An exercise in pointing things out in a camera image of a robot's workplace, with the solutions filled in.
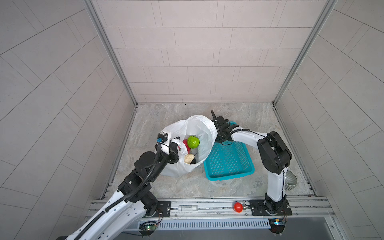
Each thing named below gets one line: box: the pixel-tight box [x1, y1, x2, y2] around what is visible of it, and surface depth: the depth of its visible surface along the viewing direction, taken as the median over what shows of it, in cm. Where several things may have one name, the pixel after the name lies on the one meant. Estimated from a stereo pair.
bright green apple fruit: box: [187, 135, 200, 149], surface depth 84 cm
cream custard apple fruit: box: [184, 153, 195, 165], surface depth 80 cm
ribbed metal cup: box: [284, 170, 298, 191], surface depth 79 cm
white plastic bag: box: [159, 115, 218, 177], surface depth 77 cm
